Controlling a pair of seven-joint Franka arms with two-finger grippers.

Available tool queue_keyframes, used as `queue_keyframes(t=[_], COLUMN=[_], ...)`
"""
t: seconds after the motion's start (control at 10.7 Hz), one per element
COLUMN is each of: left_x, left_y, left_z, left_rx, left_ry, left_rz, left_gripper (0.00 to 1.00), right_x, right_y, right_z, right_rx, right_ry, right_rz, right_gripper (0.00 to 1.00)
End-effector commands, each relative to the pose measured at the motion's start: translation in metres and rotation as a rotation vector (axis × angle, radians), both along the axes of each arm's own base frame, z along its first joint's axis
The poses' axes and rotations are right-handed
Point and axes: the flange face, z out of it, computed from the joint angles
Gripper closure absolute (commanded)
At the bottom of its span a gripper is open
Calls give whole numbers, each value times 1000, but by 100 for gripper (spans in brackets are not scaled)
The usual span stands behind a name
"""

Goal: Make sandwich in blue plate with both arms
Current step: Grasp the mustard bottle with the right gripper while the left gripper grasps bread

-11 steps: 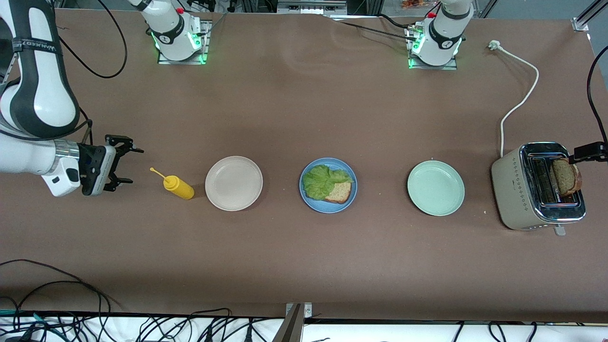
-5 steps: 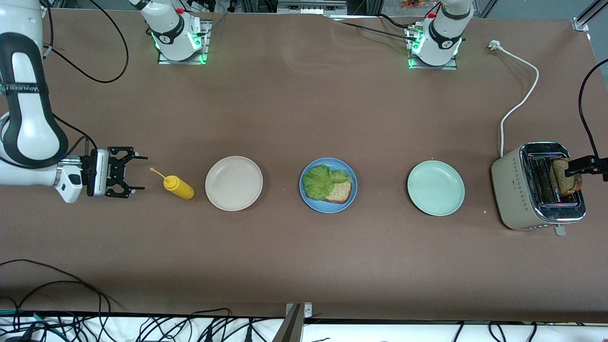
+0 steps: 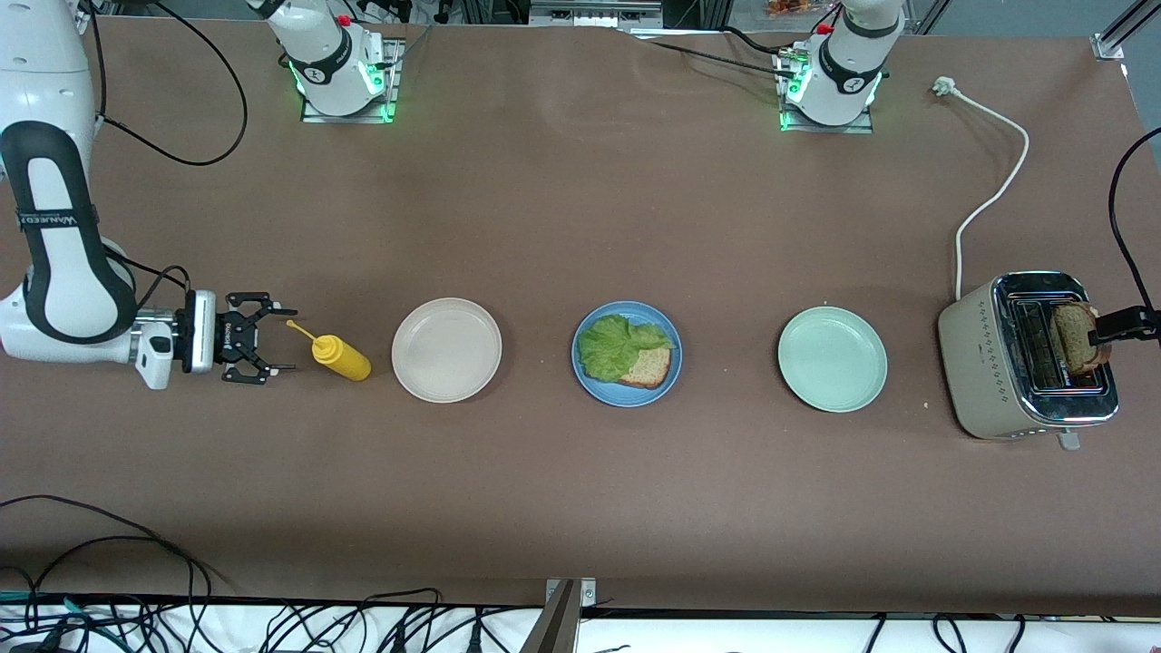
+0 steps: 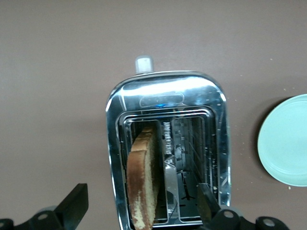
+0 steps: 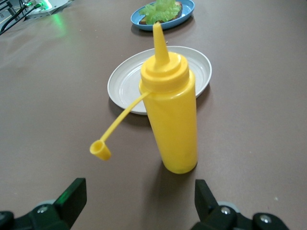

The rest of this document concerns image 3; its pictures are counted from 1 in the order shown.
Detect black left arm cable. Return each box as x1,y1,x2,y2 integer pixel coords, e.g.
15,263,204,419
1108,127,1161,305

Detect mint green round plate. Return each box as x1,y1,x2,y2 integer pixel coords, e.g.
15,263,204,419
777,306,889,414

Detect green lettuce leaf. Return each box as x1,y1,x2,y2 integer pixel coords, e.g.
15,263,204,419
578,314,677,383

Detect aluminium corner profile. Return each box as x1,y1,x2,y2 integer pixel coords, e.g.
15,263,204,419
1091,0,1161,63

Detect tangled black cable bundle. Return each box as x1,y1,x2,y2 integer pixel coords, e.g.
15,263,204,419
0,588,509,653

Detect yellow squeeze bottle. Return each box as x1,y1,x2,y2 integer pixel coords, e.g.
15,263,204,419
287,319,372,382

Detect toasted brown bread slice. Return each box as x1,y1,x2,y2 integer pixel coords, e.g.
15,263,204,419
617,345,673,391
1050,302,1111,377

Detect aluminium profile with bracket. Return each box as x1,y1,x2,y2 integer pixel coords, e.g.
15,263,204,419
519,578,597,653

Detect grey metal box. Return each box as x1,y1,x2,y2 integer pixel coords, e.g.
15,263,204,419
529,0,665,30

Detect black cable loop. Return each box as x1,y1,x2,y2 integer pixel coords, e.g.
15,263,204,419
0,494,219,604

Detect black arm base cable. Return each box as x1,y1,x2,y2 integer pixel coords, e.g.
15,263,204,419
626,25,799,81

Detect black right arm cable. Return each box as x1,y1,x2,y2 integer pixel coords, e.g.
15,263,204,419
88,0,249,305

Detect white toaster power cord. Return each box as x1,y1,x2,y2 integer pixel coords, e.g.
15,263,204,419
932,76,1030,302

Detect blue round plate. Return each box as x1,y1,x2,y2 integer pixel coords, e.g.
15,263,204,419
571,301,683,408

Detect beige round plate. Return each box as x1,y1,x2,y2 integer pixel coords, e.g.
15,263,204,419
391,297,503,404

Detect beige chrome toaster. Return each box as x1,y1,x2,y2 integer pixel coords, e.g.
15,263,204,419
938,270,1120,452

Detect teal cable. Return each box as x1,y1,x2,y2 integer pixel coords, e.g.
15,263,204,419
0,590,119,649

